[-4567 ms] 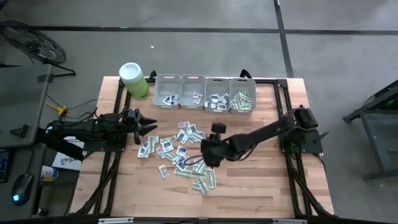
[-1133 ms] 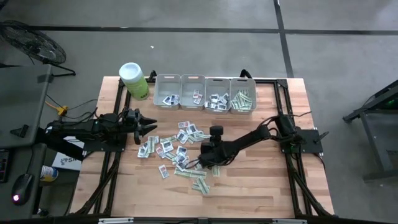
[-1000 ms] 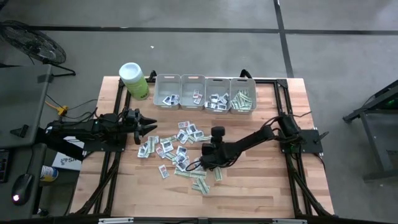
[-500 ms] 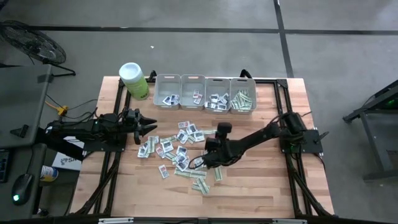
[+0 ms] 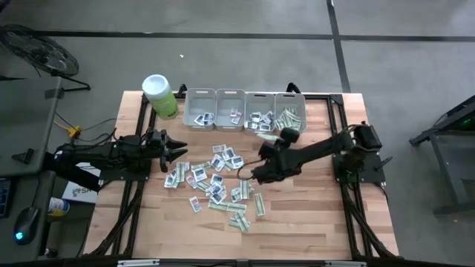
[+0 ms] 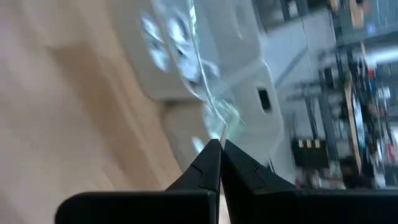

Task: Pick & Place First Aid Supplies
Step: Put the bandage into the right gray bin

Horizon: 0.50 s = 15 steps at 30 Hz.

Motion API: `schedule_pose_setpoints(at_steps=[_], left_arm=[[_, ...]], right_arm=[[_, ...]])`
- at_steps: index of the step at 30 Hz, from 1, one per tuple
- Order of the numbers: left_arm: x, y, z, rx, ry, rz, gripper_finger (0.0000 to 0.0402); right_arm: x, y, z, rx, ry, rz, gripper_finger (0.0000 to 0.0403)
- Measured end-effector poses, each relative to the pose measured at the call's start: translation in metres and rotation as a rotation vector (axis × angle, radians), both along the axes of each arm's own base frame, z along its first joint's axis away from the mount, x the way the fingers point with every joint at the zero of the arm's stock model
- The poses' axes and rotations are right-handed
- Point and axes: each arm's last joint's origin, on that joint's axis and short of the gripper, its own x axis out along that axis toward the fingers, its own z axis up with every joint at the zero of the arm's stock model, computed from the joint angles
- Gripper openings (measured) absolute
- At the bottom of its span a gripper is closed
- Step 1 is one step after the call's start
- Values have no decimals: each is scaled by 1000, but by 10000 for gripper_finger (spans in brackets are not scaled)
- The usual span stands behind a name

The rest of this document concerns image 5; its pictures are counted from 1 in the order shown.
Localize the white yellow can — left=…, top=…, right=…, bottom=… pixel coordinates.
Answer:
left=47, top=197, right=71, bottom=218

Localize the green wipes canister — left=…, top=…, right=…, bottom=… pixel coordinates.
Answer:
left=141, top=73, right=180, bottom=120

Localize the black desk bracket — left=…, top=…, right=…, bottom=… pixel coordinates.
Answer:
left=10, top=148, right=36, bottom=166

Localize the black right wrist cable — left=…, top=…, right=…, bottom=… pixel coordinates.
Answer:
left=236, top=159, right=261, bottom=180

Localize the black keyboard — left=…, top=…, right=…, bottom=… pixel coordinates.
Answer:
left=0, top=177, right=12, bottom=220

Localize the black floor fan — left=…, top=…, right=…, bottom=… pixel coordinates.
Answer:
left=0, top=24, right=92, bottom=92

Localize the black metal cart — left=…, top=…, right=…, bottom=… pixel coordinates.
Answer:
left=410, top=94, right=475, bottom=217

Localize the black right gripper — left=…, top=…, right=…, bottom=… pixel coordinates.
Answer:
left=252, top=128, right=301, bottom=185

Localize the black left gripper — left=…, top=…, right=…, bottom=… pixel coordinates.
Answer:
left=142, top=129, right=189, bottom=174

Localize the light grey plastic bin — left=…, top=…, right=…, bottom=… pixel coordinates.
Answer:
left=274, top=92, right=307, bottom=134
left=214, top=88, right=246, bottom=133
left=183, top=88, right=217, bottom=132
left=243, top=91, right=277, bottom=135

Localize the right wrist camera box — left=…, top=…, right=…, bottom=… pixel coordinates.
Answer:
left=259, top=140, right=278, bottom=159

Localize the grey side desk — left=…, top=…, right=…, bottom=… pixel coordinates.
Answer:
left=0, top=76, right=64, bottom=263

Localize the yellow power plug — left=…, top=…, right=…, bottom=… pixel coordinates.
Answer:
left=53, top=118, right=82, bottom=139

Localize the silver metal bracket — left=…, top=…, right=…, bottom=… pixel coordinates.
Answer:
left=324, top=260, right=367, bottom=267
left=117, top=259, right=160, bottom=267

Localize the black computer mouse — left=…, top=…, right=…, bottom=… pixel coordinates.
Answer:
left=13, top=206, right=41, bottom=246

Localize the white printed cardboard box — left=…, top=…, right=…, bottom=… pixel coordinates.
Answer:
left=61, top=162, right=103, bottom=205

